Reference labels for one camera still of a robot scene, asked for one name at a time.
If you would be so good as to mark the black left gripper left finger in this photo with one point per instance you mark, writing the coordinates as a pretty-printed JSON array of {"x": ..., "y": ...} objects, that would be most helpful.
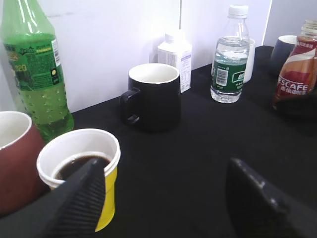
[{"x": 74, "y": 208}]

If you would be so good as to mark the brown Nescafe coffee bottle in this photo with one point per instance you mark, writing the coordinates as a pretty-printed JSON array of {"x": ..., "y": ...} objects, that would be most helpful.
[{"x": 298, "y": 75}]

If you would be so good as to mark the white ceramic cup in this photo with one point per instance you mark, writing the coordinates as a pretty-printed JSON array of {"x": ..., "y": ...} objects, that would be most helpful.
[{"x": 250, "y": 61}]

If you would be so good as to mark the white milk carton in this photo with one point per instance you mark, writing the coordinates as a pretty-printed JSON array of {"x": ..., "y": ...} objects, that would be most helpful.
[{"x": 175, "y": 51}]

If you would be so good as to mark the black ceramic mug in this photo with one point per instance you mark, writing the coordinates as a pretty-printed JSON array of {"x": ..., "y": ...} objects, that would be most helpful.
[{"x": 152, "y": 102}]

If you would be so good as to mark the yellow white paper cup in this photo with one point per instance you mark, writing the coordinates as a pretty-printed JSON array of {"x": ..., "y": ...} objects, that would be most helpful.
[{"x": 74, "y": 145}]

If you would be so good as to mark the green Sprite bottle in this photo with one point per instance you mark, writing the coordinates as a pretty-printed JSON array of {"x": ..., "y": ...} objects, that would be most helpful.
[{"x": 32, "y": 51}]

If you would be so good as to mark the clear green-label water bottle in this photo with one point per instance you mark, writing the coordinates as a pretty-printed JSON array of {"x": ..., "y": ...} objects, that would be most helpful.
[{"x": 231, "y": 55}]

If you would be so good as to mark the red-brown ceramic mug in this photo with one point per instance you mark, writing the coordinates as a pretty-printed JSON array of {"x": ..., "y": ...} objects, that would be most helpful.
[{"x": 20, "y": 145}]

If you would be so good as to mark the grey-blue ceramic mug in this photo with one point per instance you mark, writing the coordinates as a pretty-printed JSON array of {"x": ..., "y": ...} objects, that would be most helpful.
[{"x": 281, "y": 51}]

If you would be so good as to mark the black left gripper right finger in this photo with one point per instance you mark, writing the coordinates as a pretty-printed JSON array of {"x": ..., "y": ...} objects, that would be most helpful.
[{"x": 258, "y": 209}]

